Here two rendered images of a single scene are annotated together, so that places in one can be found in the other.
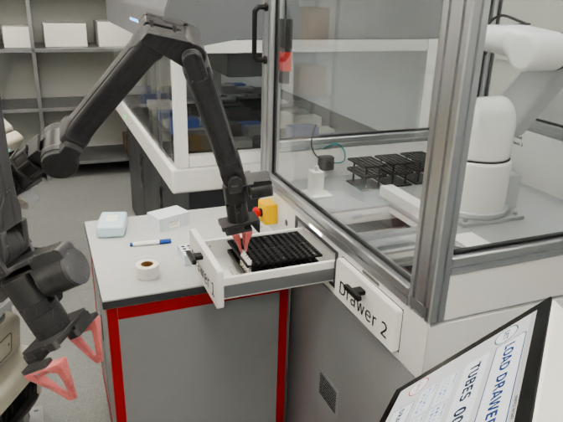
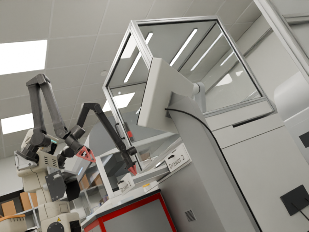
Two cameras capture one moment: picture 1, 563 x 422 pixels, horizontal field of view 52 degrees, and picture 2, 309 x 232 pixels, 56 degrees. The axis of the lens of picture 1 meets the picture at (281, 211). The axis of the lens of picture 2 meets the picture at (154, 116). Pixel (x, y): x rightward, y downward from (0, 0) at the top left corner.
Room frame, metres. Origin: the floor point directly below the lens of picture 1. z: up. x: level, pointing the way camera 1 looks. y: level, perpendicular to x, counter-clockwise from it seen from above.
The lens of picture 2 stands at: (-0.90, 0.13, 0.58)
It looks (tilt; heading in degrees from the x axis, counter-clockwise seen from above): 17 degrees up; 351
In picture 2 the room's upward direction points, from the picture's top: 25 degrees counter-clockwise
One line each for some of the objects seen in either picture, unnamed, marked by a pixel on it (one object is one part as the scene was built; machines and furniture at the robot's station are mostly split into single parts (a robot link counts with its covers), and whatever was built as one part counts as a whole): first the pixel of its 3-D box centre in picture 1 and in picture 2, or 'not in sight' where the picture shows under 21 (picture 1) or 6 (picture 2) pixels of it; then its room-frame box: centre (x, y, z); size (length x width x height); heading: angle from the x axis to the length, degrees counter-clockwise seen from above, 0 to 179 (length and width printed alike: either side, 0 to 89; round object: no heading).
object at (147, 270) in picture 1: (147, 270); (108, 207); (1.57, 0.40, 0.78); 0.07 x 0.07 x 0.04
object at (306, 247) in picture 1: (273, 257); not in sight; (1.50, 0.02, 0.87); 0.22 x 0.18 x 0.06; 113
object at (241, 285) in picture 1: (276, 258); (149, 176); (1.50, 0.01, 0.86); 0.40 x 0.26 x 0.06; 113
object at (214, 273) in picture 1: (205, 265); (125, 184); (1.42, 0.20, 0.87); 0.29 x 0.02 x 0.11; 23
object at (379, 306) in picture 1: (364, 301); (176, 159); (1.25, -0.21, 0.87); 0.29 x 0.02 x 0.11; 23
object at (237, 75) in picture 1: (240, 75); (125, 182); (3.26, 0.25, 1.13); 1.78 x 1.14 x 0.45; 23
